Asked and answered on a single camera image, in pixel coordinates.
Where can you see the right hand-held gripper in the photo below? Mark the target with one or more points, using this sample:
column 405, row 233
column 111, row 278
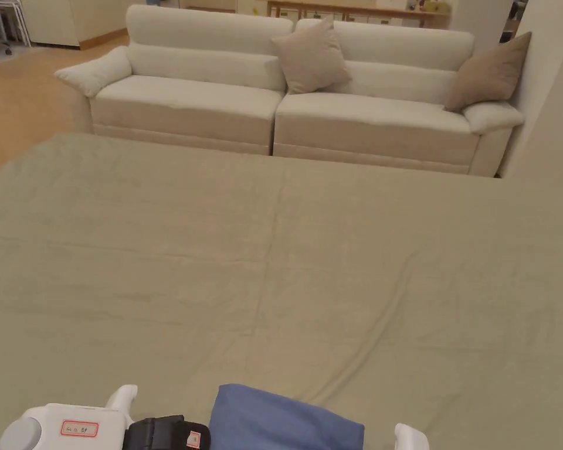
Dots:
column 410, row 438

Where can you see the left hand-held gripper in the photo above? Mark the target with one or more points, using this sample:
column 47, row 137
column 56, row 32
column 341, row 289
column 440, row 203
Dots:
column 75, row 429

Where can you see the blue folded garment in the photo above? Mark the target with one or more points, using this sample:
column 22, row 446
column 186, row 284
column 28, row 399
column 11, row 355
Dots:
column 281, row 419

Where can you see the bed with pale green sheet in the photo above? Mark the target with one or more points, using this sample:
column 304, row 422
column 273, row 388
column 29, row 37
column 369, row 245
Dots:
column 281, row 281

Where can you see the cream two-seat sofa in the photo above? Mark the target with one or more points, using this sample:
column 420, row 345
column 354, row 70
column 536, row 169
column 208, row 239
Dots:
column 281, row 93

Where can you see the beige square cushion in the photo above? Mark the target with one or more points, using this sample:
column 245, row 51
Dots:
column 312, row 56
column 490, row 75

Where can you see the wooden shelf with boxes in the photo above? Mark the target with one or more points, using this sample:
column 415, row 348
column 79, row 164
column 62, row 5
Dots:
column 356, row 11

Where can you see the white metal frame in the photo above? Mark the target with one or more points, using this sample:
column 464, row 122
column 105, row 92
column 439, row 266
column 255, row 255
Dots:
column 18, row 21

